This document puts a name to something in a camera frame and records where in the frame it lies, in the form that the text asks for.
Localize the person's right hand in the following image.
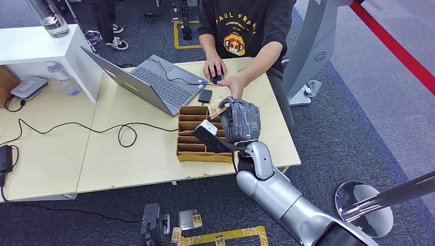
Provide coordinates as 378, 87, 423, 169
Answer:
203, 52, 227, 80

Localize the person's left hand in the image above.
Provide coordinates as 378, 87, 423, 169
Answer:
216, 73, 247, 100

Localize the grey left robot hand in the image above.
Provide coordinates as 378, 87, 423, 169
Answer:
140, 203, 164, 246

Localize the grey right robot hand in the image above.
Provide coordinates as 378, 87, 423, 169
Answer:
217, 96, 262, 144

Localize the black computer mouse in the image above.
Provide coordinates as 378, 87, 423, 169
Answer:
210, 69, 225, 85

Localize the person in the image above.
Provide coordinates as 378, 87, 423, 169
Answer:
90, 0, 129, 51
197, 0, 297, 133

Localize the small black flat device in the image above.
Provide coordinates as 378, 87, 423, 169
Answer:
198, 89, 213, 104

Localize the yellow tape floor square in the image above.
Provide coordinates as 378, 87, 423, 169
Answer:
173, 20, 203, 50

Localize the grey laptop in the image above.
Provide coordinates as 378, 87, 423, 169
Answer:
80, 46, 209, 118

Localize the wooden slotted organizer box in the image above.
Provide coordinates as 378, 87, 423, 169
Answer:
176, 105, 235, 163

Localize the clear plastic bag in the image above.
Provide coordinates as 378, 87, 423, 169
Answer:
303, 79, 323, 98

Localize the grey kiosk stand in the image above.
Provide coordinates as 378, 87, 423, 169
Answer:
283, 0, 354, 107

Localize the yellow floor tape marker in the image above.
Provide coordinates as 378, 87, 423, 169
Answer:
171, 225, 269, 246

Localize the clear plastic water bottle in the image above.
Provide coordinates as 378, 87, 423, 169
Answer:
47, 61, 81, 97

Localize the black power adapter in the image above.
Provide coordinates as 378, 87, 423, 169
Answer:
0, 145, 14, 174

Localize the chrome stanchion base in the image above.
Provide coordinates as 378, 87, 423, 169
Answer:
334, 180, 395, 239

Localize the clear glass bottle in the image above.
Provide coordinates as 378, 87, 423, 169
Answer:
25, 0, 71, 38

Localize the white shelf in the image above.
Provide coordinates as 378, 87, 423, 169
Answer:
0, 24, 104, 103

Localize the grey router box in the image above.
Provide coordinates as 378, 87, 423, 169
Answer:
10, 76, 49, 101

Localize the brown wooden box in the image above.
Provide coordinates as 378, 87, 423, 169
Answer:
0, 65, 22, 108

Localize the black camera bracket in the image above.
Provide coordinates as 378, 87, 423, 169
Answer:
193, 126, 245, 154

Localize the black stand post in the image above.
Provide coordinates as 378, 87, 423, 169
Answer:
180, 0, 194, 42

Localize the black mouse cable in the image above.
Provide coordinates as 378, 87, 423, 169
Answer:
147, 57, 218, 87

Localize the long black looped cable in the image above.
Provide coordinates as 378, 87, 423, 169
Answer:
0, 118, 179, 148

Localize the black power cord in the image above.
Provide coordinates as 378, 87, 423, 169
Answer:
0, 144, 144, 225

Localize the black router cable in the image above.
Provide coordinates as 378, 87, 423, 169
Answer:
4, 95, 27, 113

